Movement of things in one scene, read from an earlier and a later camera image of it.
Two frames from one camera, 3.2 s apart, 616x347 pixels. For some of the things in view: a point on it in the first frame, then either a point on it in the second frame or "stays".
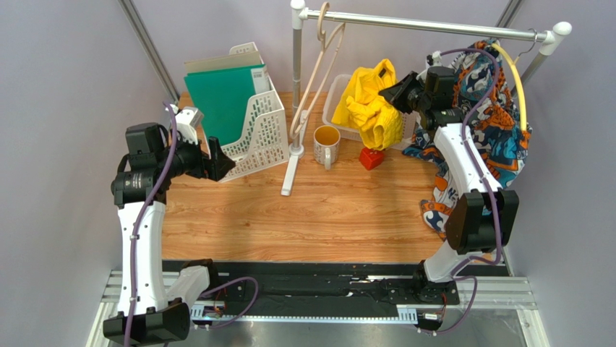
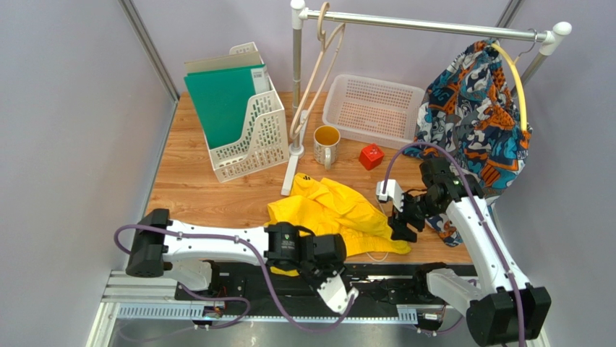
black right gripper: [408, 93] → [406, 217]
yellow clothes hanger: [514, 63] stays
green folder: [223, 97] stays
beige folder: [227, 62] stays
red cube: [369, 157] stays
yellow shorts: [360, 105] → [324, 207]
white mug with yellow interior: [326, 143] stays
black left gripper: [203, 167] → [332, 270]
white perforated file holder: [264, 144] stays
